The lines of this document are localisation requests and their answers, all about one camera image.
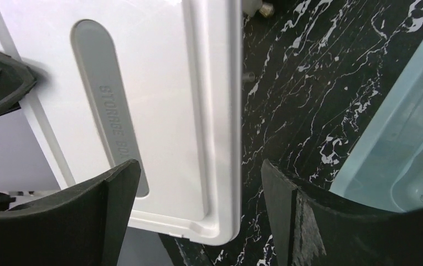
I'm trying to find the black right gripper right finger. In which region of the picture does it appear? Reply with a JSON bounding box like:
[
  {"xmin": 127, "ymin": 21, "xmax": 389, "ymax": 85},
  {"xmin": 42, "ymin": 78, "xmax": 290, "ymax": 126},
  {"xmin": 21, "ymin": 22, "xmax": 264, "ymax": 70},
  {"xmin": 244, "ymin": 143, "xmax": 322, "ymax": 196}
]
[{"xmin": 261, "ymin": 160, "xmax": 423, "ymax": 265}]

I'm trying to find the clear glass test tube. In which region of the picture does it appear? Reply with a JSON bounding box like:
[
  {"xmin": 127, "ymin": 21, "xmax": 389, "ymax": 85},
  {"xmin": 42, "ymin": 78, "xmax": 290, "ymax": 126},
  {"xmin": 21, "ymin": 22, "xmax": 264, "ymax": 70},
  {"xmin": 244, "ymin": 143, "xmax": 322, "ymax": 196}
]
[{"xmin": 242, "ymin": 72, "xmax": 256, "ymax": 83}]

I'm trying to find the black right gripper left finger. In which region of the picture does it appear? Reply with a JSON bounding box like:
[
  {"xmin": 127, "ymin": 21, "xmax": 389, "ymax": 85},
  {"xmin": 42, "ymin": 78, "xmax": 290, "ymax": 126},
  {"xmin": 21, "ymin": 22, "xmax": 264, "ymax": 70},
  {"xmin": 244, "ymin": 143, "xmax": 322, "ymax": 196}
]
[{"xmin": 0, "ymin": 160, "xmax": 141, "ymax": 265}]

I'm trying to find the mint green plastic bin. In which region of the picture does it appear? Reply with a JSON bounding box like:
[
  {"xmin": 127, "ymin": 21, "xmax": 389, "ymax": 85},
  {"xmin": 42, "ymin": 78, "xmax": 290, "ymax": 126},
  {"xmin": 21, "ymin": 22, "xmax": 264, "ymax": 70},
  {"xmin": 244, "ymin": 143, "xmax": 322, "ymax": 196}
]
[{"xmin": 330, "ymin": 40, "xmax": 423, "ymax": 212}]

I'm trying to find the white rectangular bin lid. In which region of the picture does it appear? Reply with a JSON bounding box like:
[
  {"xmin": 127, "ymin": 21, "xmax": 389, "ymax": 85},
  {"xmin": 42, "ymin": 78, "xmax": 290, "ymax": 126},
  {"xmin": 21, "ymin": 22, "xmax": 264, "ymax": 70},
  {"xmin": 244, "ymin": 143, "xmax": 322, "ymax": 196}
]
[{"xmin": 0, "ymin": 1, "xmax": 243, "ymax": 245}]

